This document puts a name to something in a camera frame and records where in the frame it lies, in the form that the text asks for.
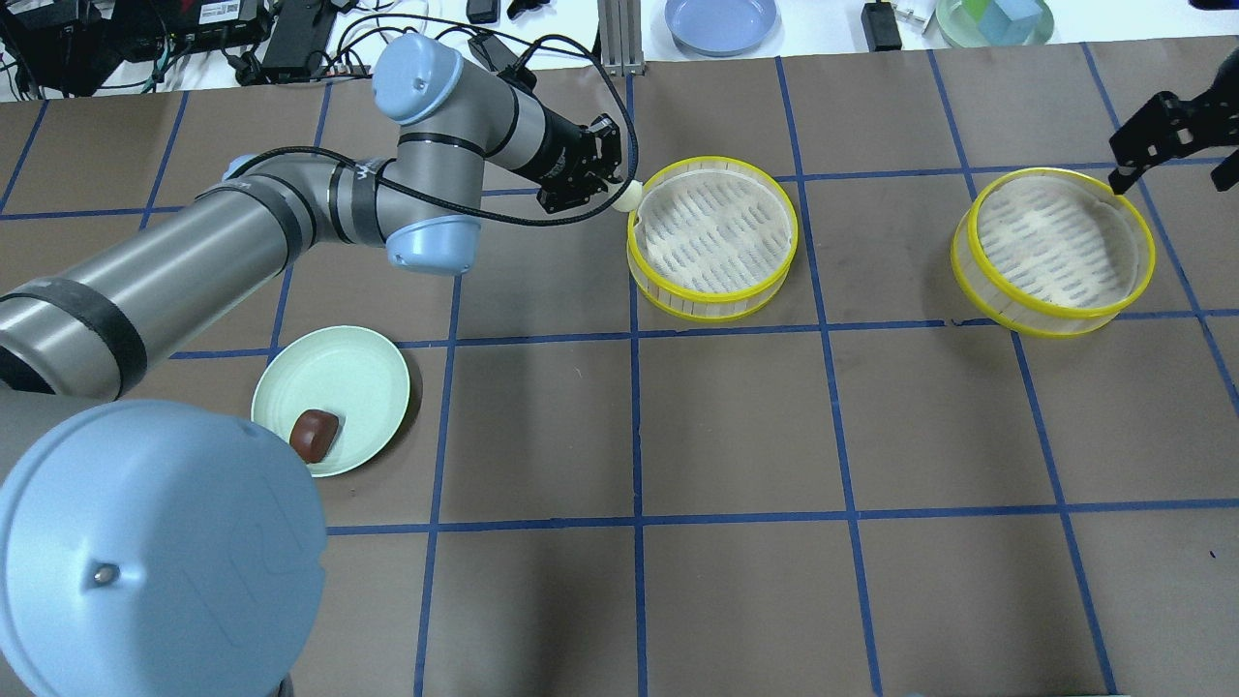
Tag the aluminium frame post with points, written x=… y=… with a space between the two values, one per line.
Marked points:
x=619 y=34

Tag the light green plate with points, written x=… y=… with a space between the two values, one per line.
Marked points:
x=352 y=373

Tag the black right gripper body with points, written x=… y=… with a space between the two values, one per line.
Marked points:
x=1164 y=127

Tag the blue sponge block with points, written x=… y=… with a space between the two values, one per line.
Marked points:
x=1011 y=22

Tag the green sponge block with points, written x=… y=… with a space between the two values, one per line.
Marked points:
x=976 y=10

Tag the brown bun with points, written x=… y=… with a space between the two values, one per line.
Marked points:
x=313 y=433

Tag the yellow steamer basket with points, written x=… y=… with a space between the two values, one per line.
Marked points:
x=711 y=239
x=1053 y=253

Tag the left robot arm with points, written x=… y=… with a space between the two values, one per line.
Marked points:
x=156 y=541

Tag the black power adapter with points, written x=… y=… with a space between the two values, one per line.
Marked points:
x=880 y=27

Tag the white bun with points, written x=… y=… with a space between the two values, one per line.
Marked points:
x=628 y=199

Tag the blue plate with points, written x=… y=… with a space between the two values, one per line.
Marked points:
x=720 y=28

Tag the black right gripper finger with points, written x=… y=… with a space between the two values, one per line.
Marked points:
x=1165 y=128

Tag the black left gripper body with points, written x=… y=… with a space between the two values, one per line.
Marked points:
x=556 y=150

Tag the green glass bowl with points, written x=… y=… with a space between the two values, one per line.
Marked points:
x=958 y=31

